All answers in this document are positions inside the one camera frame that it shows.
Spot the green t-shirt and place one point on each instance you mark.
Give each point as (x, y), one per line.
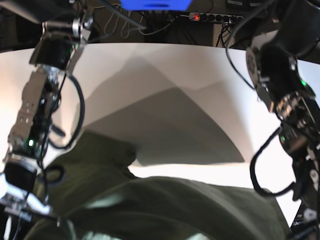
(100, 198)

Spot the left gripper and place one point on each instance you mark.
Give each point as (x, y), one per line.
(306, 224)

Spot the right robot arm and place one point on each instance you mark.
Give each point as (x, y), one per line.
(65, 33)

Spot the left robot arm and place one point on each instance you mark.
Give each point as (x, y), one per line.
(272, 64)

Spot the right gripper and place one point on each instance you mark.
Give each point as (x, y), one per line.
(20, 203)

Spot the blue box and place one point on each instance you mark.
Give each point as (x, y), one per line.
(155, 5)

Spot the black power strip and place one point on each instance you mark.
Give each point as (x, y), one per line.
(225, 19)

